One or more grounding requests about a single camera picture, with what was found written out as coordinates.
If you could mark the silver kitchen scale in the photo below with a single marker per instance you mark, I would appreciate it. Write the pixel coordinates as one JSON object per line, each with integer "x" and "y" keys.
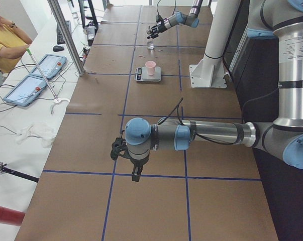
{"x": 141, "y": 75}

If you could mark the lower teach pendant tablet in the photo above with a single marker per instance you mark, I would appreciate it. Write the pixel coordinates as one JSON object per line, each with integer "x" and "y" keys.
{"x": 26, "y": 91}

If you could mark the long reacher grabber tool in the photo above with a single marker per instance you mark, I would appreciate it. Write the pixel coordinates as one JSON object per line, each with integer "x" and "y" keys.
{"x": 57, "y": 100}

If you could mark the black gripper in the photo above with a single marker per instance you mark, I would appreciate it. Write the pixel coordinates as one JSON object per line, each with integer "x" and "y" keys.
{"x": 161, "y": 25}
{"x": 136, "y": 164}

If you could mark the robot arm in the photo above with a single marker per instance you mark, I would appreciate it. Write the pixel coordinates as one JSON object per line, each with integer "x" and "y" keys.
{"x": 283, "y": 138}
{"x": 177, "y": 18}

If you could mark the crumpled white tissue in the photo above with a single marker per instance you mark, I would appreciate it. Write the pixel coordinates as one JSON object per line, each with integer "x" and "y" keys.
{"x": 39, "y": 130}

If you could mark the person in yellow shirt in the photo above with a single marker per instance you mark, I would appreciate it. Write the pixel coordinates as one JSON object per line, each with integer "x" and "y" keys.
{"x": 13, "y": 44}

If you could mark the black keyboard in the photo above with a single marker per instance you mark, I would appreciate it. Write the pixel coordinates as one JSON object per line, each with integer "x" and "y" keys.
{"x": 59, "y": 35}

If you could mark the upper teach pendant tablet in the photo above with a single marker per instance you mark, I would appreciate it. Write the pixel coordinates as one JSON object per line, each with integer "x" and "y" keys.
{"x": 51, "y": 64}

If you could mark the black computer mouse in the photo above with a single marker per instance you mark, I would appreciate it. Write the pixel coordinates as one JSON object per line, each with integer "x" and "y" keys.
{"x": 58, "y": 48}

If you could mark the red cylinder tube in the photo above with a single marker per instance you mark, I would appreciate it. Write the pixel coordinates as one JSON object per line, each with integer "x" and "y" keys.
{"x": 11, "y": 217}

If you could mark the clear glass sauce bottle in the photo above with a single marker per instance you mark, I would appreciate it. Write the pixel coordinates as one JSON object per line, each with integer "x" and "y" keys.
{"x": 150, "y": 44}

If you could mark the teach pendant tablet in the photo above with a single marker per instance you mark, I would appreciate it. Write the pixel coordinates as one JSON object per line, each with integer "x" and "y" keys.
{"x": 51, "y": 64}
{"x": 26, "y": 91}

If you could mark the brown paper table cover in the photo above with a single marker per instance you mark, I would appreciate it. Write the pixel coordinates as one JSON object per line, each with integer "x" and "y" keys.
{"x": 208, "y": 192}

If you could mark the pink paper cup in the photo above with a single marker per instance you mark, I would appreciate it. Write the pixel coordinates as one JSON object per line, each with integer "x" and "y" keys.
{"x": 150, "y": 67}

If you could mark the aluminium frame post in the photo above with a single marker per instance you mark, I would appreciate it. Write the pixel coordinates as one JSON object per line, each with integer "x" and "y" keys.
{"x": 60, "y": 20}

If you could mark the black tripod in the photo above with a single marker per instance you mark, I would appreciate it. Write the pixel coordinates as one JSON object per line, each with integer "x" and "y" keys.
{"x": 4, "y": 169}

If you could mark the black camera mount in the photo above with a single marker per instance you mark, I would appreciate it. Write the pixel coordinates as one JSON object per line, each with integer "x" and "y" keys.
{"x": 119, "y": 148}
{"x": 158, "y": 18}

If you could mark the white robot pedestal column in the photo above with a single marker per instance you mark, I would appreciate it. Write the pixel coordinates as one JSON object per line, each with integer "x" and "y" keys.
{"x": 209, "y": 72}

